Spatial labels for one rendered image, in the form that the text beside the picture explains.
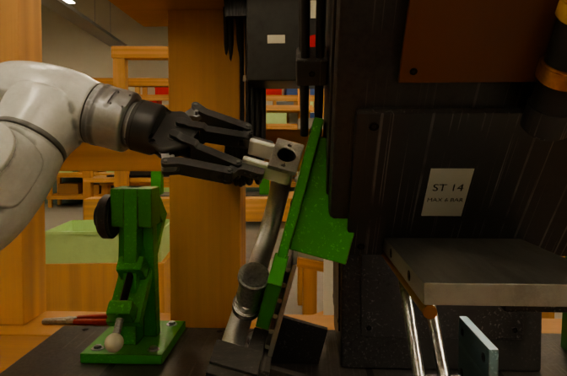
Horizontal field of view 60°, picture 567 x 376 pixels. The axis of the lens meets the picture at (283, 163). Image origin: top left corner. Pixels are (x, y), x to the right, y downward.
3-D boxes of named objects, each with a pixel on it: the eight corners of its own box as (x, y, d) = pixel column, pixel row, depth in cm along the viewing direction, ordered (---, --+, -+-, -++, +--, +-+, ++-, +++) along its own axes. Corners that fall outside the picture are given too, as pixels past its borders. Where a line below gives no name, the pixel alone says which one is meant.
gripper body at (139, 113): (118, 125, 65) (185, 143, 65) (144, 86, 71) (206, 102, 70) (123, 161, 71) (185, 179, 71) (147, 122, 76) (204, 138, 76)
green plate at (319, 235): (335, 308, 58) (383, 134, 56) (266, 289, 58) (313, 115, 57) (330, 281, 69) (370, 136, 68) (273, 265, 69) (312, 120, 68)
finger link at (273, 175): (244, 154, 68) (242, 158, 68) (292, 169, 68) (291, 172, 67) (242, 168, 70) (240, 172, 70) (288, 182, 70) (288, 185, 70)
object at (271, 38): (346, 80, 83) (347, -10, 82) (245, 80, 83) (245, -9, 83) (341, 88, 95) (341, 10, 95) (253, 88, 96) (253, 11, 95)
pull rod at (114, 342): (120, 356, 72) (119, 317, 72) (100, 355, 72) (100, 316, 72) (132, 341, 78) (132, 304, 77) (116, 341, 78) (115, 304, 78)
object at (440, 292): (628, 323, 39) (629, 285, 39) (422, 319, 39) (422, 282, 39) (466, 233, 78) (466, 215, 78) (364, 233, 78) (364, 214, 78)
